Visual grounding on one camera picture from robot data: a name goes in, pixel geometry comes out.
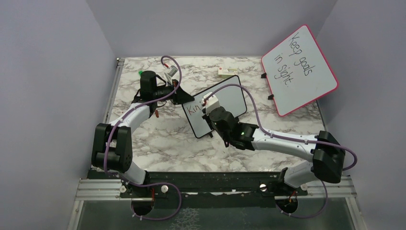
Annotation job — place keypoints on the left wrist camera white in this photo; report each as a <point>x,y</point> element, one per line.
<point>169,74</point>

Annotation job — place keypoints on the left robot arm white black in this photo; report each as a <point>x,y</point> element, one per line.
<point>112,144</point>

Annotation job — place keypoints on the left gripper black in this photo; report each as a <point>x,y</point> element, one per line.
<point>180,97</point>

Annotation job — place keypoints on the black framed small whiteboard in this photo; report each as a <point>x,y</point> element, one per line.
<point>231,98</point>

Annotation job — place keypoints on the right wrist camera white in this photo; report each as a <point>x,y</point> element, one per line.
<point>209,103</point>

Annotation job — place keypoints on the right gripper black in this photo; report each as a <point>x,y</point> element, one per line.
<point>206,117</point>

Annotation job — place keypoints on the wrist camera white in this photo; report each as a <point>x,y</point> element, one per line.
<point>169,74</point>
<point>209,103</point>

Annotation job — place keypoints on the pink framed whiteboard with text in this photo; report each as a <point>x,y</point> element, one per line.
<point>297,71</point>

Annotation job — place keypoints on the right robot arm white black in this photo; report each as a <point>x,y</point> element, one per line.
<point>323,158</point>

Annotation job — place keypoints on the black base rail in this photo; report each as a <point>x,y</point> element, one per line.
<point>171,190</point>

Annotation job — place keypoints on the green white eraser box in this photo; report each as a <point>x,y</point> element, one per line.
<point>226,72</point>

